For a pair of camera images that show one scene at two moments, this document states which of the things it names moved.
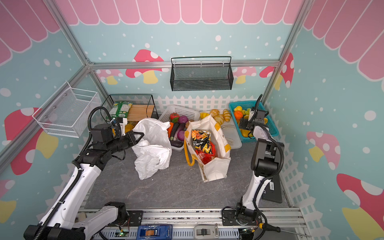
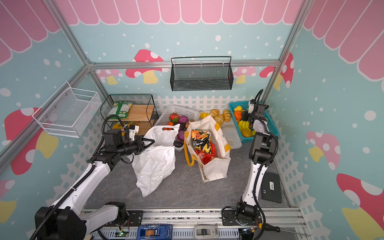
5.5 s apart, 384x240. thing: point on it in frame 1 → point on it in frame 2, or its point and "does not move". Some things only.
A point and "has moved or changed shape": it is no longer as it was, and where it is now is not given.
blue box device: (154, 232) does not move
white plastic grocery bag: (153, 152) has moved or changed shape
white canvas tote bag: (218, 168) does not move
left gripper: (135, 141) → (140, 144)
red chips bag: (204, 157) does not move
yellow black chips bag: (201, 140) does not move
